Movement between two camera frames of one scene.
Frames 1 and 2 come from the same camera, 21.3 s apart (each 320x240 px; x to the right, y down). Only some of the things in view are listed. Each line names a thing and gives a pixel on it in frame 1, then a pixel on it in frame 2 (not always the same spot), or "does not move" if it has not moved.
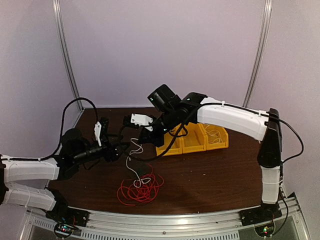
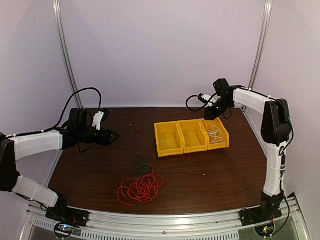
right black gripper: [150, 138] → [213, 115]
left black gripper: [111, 153] → [107, 142]
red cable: [144, 189] does not move
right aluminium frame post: [267, 13] does not move
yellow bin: [176, 147] does not move
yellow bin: [217, 137] does not move
